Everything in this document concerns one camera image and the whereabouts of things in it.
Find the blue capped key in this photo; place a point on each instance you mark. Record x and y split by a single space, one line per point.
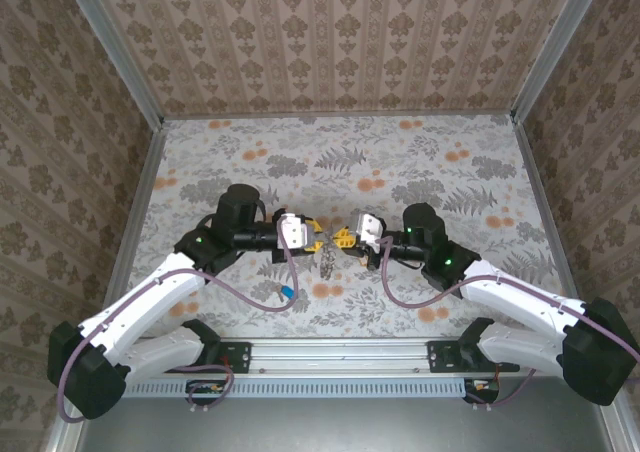
287 290

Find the aluminium table side rail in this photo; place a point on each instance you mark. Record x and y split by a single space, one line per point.
542 197
135 222

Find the grey metal panel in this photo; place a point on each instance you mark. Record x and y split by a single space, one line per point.
340 424

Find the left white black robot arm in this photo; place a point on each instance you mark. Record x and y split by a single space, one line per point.
150 307

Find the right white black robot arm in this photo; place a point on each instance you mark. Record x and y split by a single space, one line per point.
520 302

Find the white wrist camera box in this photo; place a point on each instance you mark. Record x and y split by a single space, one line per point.
370 229
295 229

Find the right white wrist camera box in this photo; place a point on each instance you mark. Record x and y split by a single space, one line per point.
370 229

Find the aluminium upright frame post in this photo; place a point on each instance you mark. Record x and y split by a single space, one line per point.
555 47
116 52

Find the aluminium table back rail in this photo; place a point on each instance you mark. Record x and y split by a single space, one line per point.
340 114

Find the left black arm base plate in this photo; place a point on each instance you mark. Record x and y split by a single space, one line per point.
237 357

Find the aluminium mounting rail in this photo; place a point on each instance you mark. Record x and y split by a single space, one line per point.
340 357

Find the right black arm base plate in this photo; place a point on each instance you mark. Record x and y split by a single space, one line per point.
445 357

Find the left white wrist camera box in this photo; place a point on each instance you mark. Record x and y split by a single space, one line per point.
295 229

